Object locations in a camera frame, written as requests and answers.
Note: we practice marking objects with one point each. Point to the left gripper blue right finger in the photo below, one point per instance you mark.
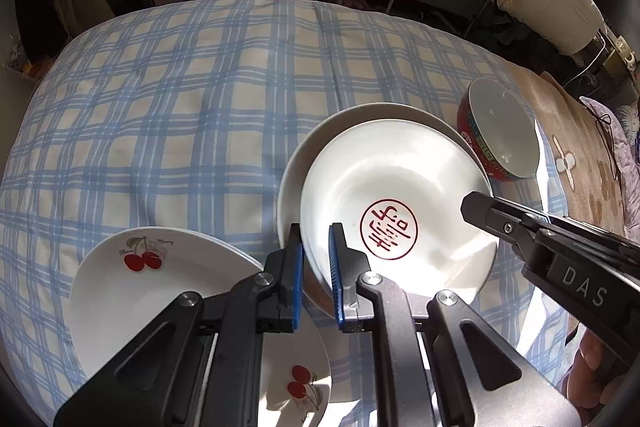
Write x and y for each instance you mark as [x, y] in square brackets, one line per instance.
[353, 313]

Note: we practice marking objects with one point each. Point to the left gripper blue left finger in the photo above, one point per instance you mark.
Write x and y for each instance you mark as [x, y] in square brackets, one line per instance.
[282, 304]

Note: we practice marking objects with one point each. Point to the blue plaid cloth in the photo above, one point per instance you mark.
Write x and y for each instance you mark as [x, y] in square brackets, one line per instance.
[185, 116]

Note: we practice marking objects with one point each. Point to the brown floral blanket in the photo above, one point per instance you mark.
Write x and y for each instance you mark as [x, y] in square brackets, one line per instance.
[589, 153]

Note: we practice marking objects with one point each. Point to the large white bowl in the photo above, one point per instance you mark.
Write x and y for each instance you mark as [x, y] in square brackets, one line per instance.
[350, 186]

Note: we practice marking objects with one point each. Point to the red patterned small bowl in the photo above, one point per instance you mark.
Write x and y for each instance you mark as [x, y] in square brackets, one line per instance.
[400, 216]

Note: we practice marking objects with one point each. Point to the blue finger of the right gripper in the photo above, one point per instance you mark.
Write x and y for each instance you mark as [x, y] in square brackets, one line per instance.
[511, 222]

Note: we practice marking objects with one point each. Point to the person's right hand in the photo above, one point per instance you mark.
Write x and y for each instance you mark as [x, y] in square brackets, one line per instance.
[581, 386]

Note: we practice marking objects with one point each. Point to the cherry pattern plate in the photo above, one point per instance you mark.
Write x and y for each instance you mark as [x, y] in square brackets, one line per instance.
[167, 325]

